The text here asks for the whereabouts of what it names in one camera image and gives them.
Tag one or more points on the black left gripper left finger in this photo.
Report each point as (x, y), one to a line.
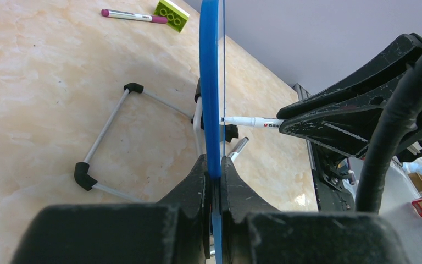
(174, 229)

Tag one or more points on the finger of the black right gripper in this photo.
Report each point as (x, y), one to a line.
(388, 64)
(344, 130)

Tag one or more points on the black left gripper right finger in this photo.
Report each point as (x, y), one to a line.
(256, 232)

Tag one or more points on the blue marker pen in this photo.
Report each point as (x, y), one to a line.
(259, 122)

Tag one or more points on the blue framed whiteboard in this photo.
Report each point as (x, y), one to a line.
(208, 63)

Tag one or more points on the black cap marker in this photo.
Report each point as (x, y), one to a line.
(234, 153)

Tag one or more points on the green white toy brick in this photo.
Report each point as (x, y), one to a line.
(176, 16)

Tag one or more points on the purple cap marker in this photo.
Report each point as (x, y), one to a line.
(134, 16)

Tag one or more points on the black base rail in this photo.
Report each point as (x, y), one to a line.
(330, 191)

